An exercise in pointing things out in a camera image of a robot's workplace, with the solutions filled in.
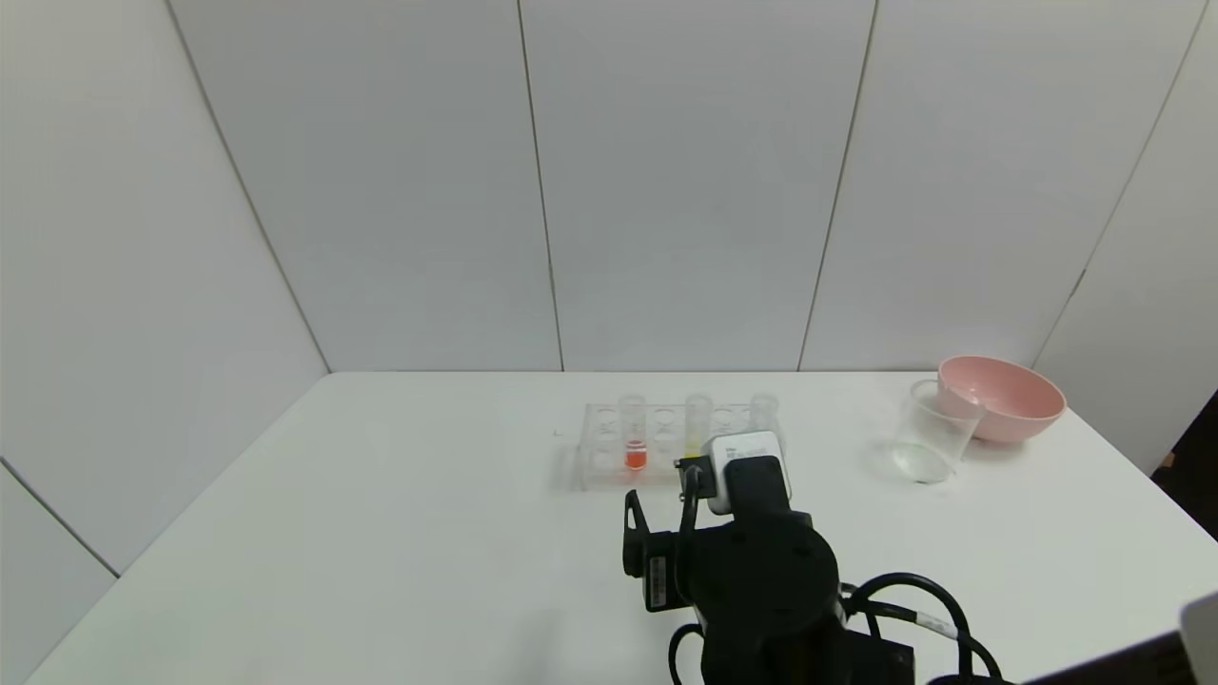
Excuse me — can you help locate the grey robot body panel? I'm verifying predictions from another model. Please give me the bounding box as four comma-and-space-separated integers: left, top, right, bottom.
1178, 590, 1218, 685

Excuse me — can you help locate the test tube with red pigment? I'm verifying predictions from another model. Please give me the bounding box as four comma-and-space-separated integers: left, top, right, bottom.
619, 394, 651, 474

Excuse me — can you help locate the pink bowl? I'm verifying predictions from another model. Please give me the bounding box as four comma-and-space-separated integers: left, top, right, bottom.
937, 355, 1068, 445

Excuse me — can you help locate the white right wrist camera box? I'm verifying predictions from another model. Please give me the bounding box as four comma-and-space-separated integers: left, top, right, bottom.
701, 431, 793, 516

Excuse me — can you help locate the clear plastic test tube rack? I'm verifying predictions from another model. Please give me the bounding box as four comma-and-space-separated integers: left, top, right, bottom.
575, 401, 787, 492

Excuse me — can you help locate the test tube with blue pigment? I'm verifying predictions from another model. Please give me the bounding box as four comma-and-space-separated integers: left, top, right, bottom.
749, 392, 782, 444

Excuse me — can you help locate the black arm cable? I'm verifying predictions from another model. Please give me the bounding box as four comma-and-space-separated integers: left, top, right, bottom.
841, 571, 1006, 685

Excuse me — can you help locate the black camera cable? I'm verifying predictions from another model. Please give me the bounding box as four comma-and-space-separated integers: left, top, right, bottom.
676, 456, 717, 577

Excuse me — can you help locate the test tube with yellow pigment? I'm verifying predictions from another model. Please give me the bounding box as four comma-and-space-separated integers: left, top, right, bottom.
684, 392, 714, 459

